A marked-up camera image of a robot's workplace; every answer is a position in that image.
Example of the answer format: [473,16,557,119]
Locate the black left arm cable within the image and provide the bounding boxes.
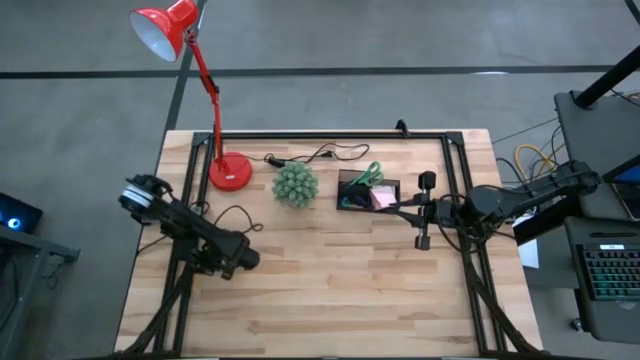
[199,203,265,236]

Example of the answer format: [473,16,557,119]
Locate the white paper sheet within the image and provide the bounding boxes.
[516,213,541,270]

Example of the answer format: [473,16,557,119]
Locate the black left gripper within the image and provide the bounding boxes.
[197,233,262,281]

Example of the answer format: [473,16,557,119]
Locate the laptop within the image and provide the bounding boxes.
[602,154,640,222]

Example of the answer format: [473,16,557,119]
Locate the green-handled scissors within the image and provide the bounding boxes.
[348,160,386,188]

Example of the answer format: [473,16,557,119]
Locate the red desk lamp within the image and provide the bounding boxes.
[128,0,254,192]

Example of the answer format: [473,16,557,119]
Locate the black aluminium table frame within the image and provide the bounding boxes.
[114,130,546,360]

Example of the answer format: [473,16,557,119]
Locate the black desk beam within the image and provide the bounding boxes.
[514,192,584,246]

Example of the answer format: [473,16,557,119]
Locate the black pole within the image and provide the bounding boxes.
[573,44,640,110]

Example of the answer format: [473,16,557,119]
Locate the yellow cable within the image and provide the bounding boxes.
[514,143,559,184]

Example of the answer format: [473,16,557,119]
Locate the RGB backlit keyboard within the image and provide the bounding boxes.
[574,243,640,302]

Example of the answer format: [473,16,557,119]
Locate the black computer with blue light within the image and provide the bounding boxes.
[0,191,44,234]

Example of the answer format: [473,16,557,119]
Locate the gray keyboard desk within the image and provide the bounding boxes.
[563,215,640,346]

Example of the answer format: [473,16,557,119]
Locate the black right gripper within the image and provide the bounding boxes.
[385,170,454,251]

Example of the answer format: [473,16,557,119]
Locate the black mesh desk organizer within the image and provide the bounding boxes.
[335,168,402,212]

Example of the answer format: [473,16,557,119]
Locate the green plant in patterned pot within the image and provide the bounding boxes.
[271,160,320,209]

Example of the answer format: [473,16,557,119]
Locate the black lamp power cable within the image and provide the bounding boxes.
[249,141,371,169]

